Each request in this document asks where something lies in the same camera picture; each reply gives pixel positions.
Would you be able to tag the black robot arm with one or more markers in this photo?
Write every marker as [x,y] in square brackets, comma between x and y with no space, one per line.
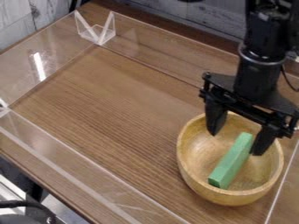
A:
[273,25]

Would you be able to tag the clear acrylic corner bracket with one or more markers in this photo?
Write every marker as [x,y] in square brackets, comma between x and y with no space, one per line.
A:
[99,34]

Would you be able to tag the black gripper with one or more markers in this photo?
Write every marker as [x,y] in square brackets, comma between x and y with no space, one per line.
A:
[250,94]

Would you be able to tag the green rectangular block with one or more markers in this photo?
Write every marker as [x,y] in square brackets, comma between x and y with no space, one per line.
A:
[231,162]

